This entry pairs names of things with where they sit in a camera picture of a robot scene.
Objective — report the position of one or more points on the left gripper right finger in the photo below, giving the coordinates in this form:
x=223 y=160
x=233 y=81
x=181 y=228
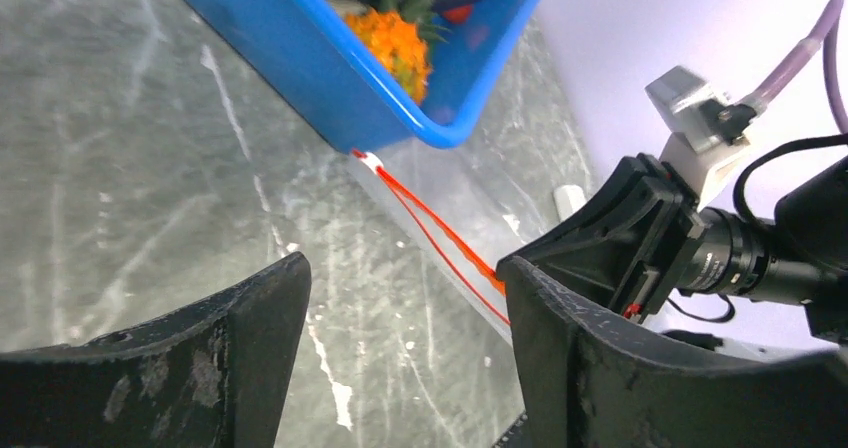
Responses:
x=591 y=378

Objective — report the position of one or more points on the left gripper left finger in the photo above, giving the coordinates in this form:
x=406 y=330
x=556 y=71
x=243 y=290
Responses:
x=214 y=373

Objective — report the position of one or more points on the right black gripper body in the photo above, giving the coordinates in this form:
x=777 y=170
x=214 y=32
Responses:
x=622 y=252

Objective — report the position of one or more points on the clear zip bag red zipper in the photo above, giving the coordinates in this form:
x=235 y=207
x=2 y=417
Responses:
x=466 y=211

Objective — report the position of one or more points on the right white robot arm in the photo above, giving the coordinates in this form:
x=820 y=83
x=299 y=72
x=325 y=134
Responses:
x=754 y=260

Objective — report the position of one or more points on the white zipper slider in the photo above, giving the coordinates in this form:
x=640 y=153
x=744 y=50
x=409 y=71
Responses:
x=370 y=160

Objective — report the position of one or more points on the small white plastic block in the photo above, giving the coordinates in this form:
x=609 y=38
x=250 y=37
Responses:
x=568 y=200

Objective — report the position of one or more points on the orange toy pineapple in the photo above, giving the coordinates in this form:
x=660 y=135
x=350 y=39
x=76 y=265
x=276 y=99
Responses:
x=399 y=34

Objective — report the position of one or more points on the blue plastic bin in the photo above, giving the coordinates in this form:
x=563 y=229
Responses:
x=304 y=50

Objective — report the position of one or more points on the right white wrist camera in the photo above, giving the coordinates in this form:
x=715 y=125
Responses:
x=697 y=115

